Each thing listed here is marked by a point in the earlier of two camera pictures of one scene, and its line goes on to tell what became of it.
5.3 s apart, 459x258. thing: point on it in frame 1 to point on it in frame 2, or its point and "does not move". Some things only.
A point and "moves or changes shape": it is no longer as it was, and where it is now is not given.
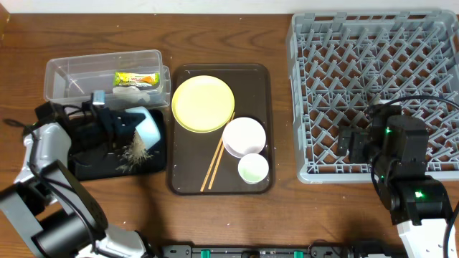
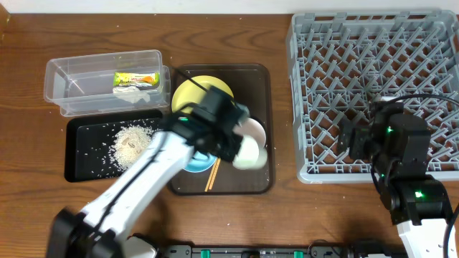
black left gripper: [107, 125] to [232, 154]
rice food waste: [134, 155] moves or changes shape
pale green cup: [253, 168] to [249, 155]
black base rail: [282, 251] does not move
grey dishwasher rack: [343, 62] does not move
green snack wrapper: [136, 79] does not move
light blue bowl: [148, 129] to [201, 162]
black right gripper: [346, 143] does not move
